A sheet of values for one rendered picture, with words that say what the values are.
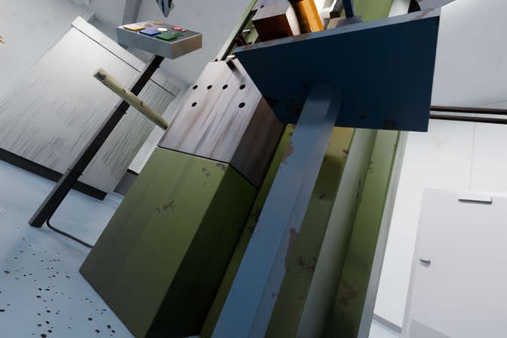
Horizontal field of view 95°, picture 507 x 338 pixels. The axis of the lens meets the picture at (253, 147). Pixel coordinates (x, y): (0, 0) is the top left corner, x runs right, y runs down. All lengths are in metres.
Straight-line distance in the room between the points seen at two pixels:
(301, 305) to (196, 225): 0.34
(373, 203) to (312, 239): 0.53
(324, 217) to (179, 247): 0.41
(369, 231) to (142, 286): 0.88
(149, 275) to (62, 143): 2.76
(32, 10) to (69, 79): 4.93
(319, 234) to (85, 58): 3.33
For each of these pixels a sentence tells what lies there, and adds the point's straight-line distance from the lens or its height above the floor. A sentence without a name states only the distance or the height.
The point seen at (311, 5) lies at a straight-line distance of 0.80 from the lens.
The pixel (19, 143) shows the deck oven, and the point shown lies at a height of 0.21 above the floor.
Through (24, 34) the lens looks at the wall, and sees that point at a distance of 8.07.
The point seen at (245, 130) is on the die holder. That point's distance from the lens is 0.73.
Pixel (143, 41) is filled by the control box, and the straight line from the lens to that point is 1.40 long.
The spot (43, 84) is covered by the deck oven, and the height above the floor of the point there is 0.86.
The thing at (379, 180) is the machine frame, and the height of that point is 0.77.
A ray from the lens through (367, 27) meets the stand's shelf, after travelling 0.48.
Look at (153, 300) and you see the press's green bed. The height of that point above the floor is 0.08.
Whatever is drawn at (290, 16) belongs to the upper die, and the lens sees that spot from 1.30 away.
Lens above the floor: 0.30
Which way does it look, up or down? 20 degrees up
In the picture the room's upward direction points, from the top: 25 degrees clockwise
